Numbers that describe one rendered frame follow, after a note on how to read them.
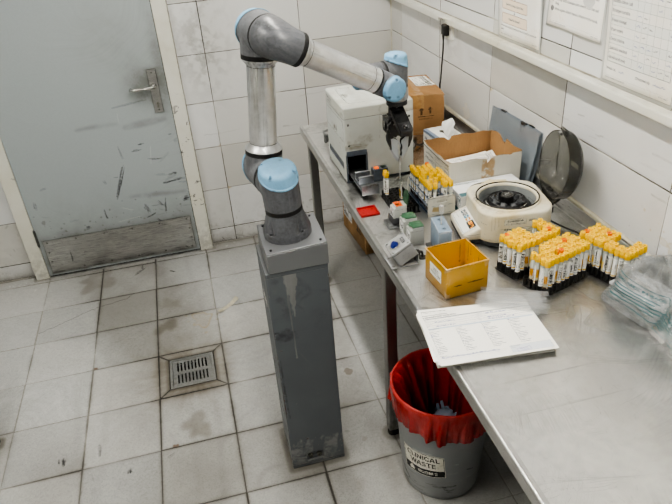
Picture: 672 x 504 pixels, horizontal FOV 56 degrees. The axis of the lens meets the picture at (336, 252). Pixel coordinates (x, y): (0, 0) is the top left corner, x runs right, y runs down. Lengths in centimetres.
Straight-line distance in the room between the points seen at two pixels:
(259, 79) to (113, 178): 195
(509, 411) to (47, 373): 234
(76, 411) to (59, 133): 146
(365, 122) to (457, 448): 119
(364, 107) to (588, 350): 121
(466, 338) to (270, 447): 120
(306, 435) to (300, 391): 22
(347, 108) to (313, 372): 95
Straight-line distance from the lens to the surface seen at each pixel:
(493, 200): 209
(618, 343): 173
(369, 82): 192
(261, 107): 194
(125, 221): 384
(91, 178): 374
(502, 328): 169
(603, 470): 142
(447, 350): 160
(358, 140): 243
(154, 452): 273
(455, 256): 190
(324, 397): 231
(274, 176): 187
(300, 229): 196
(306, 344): 214
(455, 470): 230
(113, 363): 322
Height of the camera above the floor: 192
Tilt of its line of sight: 31 degrees down
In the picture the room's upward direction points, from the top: 5 degrees counter-clockwise
